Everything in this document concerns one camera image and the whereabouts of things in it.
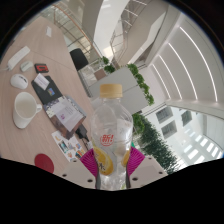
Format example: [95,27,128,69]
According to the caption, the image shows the white ceramic mug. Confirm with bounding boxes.
[12,91,43,130]

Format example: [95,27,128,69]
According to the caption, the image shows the white cabinet with plants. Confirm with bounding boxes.
[87,63,155,116]

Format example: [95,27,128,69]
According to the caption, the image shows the small white card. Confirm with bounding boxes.
[33,73,50,90]

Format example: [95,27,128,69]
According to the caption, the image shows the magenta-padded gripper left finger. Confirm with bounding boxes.
[60,148,102,190]

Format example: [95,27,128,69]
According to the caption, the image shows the black office chair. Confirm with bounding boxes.
[69,48,89,72]

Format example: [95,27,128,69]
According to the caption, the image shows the flat round red coaster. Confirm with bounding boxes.
[34,153,55,174]

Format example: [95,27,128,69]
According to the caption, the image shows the low planter with greenery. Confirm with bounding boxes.
[99,55,116,74]

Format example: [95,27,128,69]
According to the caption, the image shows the small white paper sheet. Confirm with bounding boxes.
[45,25,53,38]

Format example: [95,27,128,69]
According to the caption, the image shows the black and red box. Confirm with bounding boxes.
[34,63,50,74]

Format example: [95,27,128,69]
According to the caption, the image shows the white power strip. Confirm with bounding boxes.
[6,45,31,71]

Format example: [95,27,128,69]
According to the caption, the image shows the ceiling light strips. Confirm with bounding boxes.
[151,26,219,103]

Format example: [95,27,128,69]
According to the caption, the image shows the colourful sticker sheet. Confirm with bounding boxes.
[51,130,88,163]

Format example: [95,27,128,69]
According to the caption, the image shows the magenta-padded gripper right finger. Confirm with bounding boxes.
[124,146,169,190]

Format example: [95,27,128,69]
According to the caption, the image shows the green hedge row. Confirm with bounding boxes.
[131,112,181,174]

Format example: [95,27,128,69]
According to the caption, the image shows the white computer mouse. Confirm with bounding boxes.
[9,73,29,90]

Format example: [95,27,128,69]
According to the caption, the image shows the clear lemon drink bottle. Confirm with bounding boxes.
[90,83,135,191]

